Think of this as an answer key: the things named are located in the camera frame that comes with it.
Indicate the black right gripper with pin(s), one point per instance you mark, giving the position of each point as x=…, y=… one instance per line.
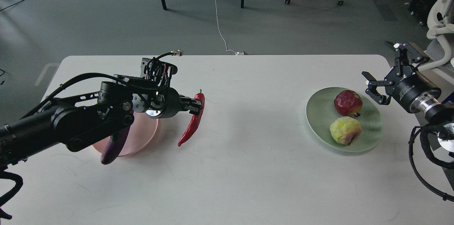
x=413, y=88

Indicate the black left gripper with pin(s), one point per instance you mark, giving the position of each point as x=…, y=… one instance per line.
x=175, y=103

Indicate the red chili pepper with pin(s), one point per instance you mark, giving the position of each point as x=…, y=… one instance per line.
x=195, y=120

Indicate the red pomegranate fruit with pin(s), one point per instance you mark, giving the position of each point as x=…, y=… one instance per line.
x=348, y=103

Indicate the yellow-green custard apple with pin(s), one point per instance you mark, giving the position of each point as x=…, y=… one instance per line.
x=345, y=130

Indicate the purple eggplant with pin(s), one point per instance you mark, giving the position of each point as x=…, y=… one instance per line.
x=114, y=146

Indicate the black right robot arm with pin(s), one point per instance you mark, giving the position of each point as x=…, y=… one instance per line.
x=439, y=117

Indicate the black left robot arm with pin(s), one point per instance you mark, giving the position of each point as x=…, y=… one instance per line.
x=93, y=106

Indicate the pink plate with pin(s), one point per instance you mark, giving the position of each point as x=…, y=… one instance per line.
x=139, y=134

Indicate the white office chair right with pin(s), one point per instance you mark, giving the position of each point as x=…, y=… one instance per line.
x=440, y=29

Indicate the light green plate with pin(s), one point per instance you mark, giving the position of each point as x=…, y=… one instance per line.
x=320, y=113

